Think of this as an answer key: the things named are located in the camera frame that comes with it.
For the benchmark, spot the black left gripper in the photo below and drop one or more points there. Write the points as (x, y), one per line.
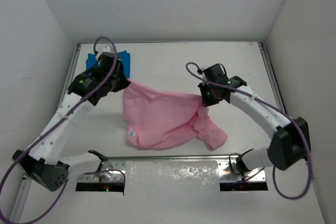
(121, 82)

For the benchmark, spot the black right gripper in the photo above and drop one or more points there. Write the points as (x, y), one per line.
(206, 102)

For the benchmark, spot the pink t shirt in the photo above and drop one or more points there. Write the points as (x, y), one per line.
(160, 120)

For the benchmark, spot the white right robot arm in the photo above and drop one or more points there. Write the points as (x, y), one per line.
(289, 138)

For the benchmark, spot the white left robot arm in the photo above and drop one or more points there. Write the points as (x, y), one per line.
(42, 160)

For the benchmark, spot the blue folded t shirt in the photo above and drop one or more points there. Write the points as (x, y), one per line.
(92, 60)

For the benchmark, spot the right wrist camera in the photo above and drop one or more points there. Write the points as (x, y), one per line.
(215, 72)

